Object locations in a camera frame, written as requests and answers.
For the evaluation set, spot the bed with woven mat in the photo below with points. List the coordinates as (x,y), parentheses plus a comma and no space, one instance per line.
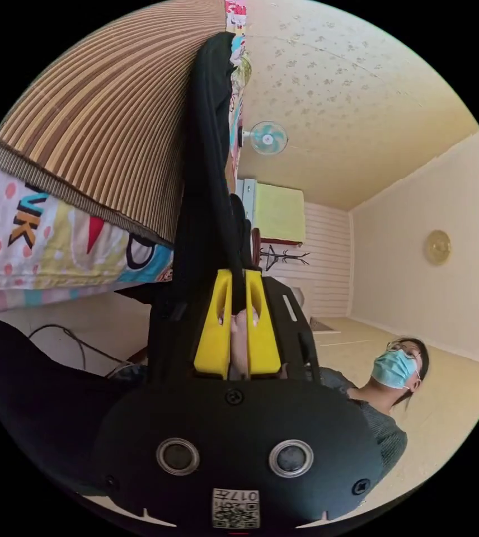
(97,126)

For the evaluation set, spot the window with yellow-green curtain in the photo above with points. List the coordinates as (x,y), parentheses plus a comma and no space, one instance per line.
(280,212)

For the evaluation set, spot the wall fan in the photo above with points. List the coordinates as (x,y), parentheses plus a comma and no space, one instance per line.
(268,137)

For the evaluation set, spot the person's body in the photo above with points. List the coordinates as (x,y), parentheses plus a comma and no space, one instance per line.
(386,423)

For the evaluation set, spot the black coat rack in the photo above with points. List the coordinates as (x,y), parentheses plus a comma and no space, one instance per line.
(279,256)

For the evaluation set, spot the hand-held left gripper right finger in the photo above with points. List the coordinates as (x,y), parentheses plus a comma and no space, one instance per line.
(262,340)

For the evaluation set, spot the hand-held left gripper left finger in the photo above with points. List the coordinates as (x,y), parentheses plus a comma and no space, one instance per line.
(212,335)

